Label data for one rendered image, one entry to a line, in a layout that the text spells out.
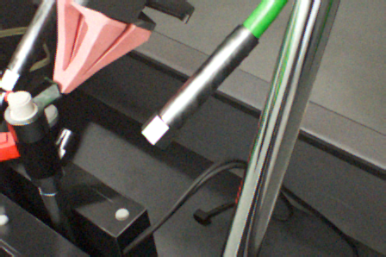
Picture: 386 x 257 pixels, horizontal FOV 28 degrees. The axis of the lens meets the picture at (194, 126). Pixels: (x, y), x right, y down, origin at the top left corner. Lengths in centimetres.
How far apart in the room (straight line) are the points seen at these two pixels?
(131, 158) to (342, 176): 27
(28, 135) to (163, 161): 34
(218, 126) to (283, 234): 13
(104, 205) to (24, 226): 7
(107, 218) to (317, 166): 22
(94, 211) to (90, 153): 27
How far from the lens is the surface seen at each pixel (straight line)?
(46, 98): 56
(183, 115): 49
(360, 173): 71
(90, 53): 53
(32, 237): 64
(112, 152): 89
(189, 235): 80
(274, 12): 48
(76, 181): 66
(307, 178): 77
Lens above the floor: 146
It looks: 44 degrees down
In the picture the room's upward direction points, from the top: 9 degrees counter-clockwise
